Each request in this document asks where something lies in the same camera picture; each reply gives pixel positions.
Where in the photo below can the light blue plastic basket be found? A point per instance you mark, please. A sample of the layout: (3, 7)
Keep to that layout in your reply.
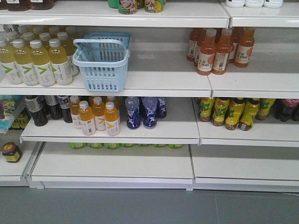
(102, 58)

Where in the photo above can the blue sports drink bottle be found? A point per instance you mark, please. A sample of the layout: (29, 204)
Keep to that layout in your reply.
(161, 107)
(133, 118)
(150, 109)

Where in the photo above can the green drink bottle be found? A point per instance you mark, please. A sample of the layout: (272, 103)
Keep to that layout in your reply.
(175, 146)
(159, 145)
(127, 145)
(77, 145)
(111, 146)
(95, 145)
(143, 144)

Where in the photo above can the orange juice bottle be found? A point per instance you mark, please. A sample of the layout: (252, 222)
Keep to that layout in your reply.
(98, 108)
(74, 108)
(112, 119)
(86, 118)

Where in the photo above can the white metal shelf unit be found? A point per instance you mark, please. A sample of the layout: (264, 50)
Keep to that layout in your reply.
(162, 142)

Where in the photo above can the yellow lemon tea bottle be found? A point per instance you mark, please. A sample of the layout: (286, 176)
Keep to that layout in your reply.
(265, 105)
(220, 108)
(250, 111)
(235, 110)
(205, 108)

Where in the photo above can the orange C100 drink bottle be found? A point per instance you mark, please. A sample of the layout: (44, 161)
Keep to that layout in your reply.
(245, 48)
(223, 48)
(207, 52)

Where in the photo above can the pale yellow juice bottle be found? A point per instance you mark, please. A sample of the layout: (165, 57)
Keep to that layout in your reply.
(59, 62)
(42, 63)
(68, 46)
(24, 62)

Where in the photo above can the green cartoon drink can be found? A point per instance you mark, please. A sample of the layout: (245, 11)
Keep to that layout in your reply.
(154, 6)
(127, 6)

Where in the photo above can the cola bottle red label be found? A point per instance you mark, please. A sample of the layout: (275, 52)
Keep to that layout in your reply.
(285, 109)

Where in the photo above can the white peach drink bottle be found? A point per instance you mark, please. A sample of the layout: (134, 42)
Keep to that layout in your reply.
(235, 3)
(254, 3)
(273, 4)

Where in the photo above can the teal snack bag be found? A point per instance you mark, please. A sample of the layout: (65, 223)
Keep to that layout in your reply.
(10, 107)

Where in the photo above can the red lid sauce jar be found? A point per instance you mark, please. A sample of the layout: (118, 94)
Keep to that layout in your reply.
(11, 152)

